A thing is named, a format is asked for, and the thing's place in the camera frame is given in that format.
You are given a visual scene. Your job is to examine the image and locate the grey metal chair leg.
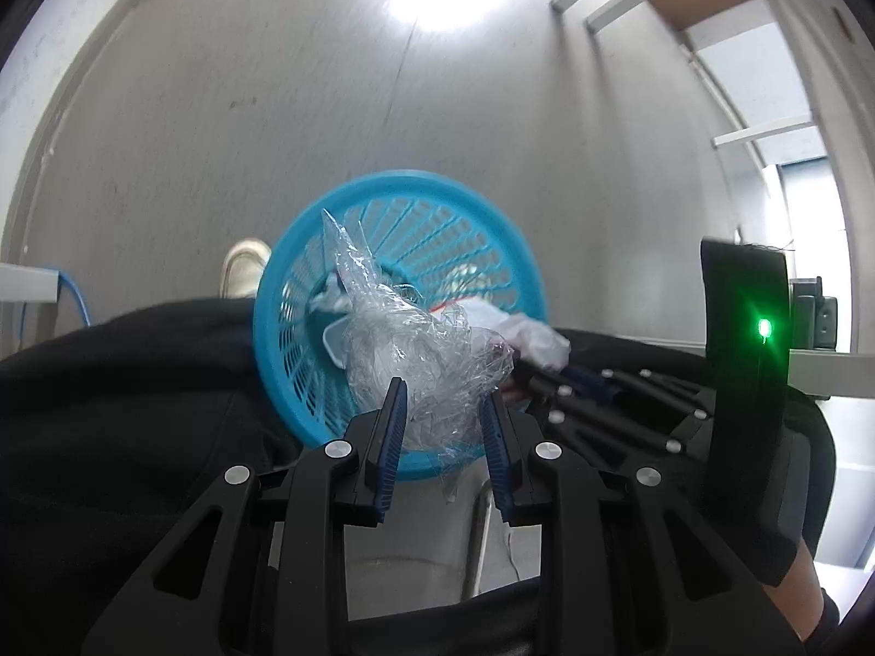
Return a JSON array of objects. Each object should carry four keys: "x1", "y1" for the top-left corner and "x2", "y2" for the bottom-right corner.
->
[{"x1": 463, "y1": 475, "x2": 495, "y2": 599}]

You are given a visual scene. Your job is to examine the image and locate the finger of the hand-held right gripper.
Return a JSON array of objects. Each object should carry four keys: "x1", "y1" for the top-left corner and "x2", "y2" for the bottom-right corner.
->
[
  {"x1": 567, "y1": 364, "x2": 716, "y2": 426},
  {"x1": 509, "y1": 362, "x2": 688, "y2": 474}
]

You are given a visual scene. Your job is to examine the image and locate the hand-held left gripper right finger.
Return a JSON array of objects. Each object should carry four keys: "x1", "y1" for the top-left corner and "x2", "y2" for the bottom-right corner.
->
[{"x1": 479, "y1": 389, "x2": 808, "y2": 656}]

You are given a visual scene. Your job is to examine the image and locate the grey power socket box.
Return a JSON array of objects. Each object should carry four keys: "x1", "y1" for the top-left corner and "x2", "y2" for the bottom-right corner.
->
[{"x1": 789, "y1": 277, "x2": 839, "y2": 351}]

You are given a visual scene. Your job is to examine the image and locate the white tissue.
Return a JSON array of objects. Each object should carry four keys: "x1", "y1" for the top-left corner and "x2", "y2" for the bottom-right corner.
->
[{"x1": 311, "y1": 273, "x2": 353, "y2": 315}]

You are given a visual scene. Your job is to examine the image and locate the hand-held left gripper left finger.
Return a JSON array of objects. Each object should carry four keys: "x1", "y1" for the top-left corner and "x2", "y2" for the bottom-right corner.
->
[{"x1": 82, "y1": 377, "x2": 409, "y2": 656}]

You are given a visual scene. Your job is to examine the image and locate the blue plastic basket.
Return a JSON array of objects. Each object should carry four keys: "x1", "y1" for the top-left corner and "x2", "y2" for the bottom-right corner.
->
[{"x1": 253, "y1": 169, "x2": 548, "y2": 483}]

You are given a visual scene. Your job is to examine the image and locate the black pants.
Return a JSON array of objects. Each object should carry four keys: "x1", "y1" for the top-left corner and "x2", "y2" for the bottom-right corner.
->
[{"x1": 0, "y1": 297, "x2": 838, "y2": 656}]

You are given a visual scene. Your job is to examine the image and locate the clear plastic wrap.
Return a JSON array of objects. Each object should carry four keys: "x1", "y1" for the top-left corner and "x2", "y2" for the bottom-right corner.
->
[{"x1": 321, "y1": 208, "x2": 517, "y2": 503}]

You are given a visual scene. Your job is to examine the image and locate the white foam tray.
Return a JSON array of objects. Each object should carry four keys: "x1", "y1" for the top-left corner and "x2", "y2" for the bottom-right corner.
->
[{"x1": 321, "y1": 318, "x2": 358, "y2": 367}]

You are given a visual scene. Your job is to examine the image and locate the blue cable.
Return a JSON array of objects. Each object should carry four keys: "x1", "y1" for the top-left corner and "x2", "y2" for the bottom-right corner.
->
[{"x1": 56, "y1": 272, "x2": 95, "y2": 329}]

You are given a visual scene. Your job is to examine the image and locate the person's right forearm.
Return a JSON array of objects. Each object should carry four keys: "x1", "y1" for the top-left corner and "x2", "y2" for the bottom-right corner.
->
[{"x1": 775, "y1": 540, "x2": 846, "y2": 640}]

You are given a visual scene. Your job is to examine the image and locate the white cable tray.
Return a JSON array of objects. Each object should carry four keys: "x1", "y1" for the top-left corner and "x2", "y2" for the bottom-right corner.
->
[{"x1": 0, "y1": 262, "x2": 60, "y2": 303}]

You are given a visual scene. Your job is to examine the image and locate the white shoe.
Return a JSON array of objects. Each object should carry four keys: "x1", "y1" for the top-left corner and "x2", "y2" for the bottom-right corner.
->
[{"x1": 222, "y1": 238, "x2": 272, "y2": 300}]

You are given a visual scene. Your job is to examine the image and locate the white plastic bag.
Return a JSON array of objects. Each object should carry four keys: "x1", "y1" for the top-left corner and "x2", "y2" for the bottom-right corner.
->
[{"x1": 471, "y1": 299, "x2": 573, "y2": 371}]

